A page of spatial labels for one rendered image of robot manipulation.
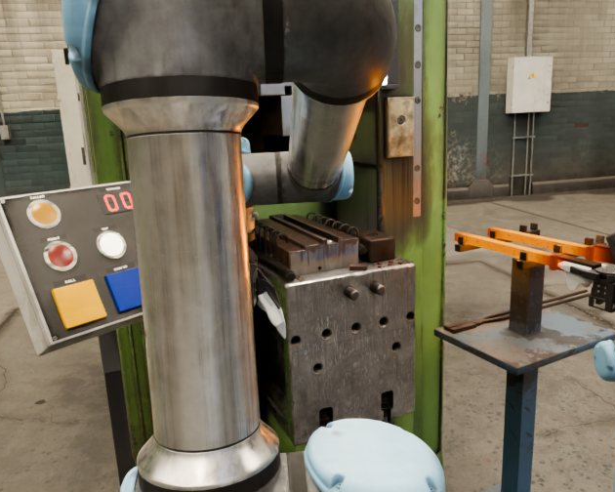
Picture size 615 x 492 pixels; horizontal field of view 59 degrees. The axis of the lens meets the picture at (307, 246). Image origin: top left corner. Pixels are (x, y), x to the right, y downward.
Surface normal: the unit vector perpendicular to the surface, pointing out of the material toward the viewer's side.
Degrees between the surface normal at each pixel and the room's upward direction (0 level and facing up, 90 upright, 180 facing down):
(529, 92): 90
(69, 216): 60
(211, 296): 84
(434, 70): 90
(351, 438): 8
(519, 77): 90
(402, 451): 8
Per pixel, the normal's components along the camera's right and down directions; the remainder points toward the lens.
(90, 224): 0.62, -0.37
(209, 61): 0.57, 0.06
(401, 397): 0.40, 0.20
